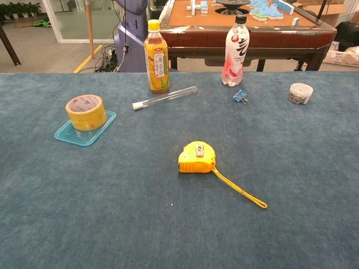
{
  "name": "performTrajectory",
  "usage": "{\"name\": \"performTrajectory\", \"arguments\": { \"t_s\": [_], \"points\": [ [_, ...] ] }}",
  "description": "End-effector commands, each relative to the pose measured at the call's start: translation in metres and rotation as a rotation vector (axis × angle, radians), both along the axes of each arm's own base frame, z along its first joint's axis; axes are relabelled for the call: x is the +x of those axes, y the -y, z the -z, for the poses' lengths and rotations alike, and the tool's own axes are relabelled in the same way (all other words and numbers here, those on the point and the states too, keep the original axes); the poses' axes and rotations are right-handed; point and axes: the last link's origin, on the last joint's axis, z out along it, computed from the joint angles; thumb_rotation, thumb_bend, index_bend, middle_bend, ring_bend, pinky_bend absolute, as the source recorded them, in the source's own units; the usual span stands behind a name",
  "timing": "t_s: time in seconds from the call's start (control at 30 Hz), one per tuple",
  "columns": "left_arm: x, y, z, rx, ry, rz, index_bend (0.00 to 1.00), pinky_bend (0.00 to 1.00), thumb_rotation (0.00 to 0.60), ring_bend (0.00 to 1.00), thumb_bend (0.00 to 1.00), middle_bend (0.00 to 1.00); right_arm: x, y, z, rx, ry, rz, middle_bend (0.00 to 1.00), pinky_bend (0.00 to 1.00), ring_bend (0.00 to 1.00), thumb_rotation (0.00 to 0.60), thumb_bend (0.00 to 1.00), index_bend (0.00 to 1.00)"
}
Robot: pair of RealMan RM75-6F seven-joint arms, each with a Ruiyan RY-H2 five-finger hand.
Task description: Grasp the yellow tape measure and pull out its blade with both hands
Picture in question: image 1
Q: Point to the yellow packing tape roll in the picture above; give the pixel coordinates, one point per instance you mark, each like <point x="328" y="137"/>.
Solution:
<point x="87" y="120"/>

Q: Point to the glass test tube white cap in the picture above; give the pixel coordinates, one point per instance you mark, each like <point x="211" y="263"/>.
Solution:
<point x="168" y="95"/>

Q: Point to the yellow corn tea bottle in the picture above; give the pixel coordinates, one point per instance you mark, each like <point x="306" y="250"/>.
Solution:
<point x="157" y="70"/>

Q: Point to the blue binder clip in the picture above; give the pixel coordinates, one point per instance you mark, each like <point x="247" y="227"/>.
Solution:
<point x="239" y="96"/>

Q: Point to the teal clear plastic lid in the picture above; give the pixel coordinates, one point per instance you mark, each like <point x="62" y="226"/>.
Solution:
<point x="84" y="139"/>

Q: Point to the pink white drink bottle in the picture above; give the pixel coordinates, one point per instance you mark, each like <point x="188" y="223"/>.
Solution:
<point x="234" y="56"/>

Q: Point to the blue felt table cloth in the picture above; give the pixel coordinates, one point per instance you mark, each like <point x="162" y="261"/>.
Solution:
<point x="84" y="210"/>

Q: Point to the dark wood mahjong table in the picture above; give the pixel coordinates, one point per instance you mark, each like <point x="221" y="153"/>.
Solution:
<point x="266" y="35"/>

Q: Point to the wooden pole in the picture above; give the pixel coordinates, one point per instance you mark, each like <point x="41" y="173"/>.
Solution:
<point x="90" y="33"/>

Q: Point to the black mahjong table centre disc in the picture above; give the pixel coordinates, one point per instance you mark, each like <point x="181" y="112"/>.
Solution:
<point x="232" y="4"/>

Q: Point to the white blue mahjong tile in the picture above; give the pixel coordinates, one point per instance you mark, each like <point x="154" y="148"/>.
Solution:
<point x="295" y="21"/>

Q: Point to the green floor item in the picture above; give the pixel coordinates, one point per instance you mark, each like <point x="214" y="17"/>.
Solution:
<point x="42" y="23"/>

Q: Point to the white plastic basket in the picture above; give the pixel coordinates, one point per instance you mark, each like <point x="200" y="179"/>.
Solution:
<point x="342" y="59"/>

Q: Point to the dark furniture leg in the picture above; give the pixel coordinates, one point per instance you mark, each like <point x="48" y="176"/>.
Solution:
<point x="9" y="45"/>

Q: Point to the black bag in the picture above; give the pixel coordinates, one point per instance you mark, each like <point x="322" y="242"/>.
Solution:
<point x="347" y="36"/>

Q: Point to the cardboard box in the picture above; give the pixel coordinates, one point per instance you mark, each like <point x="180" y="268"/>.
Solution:
<point x="336" y="11"/>

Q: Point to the green potted plants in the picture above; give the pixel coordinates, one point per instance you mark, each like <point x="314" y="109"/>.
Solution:
<point x="19" y="9"/>

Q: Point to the blue machine pedestal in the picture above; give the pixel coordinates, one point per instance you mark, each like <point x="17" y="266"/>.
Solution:
<point x="131" y="42"/>

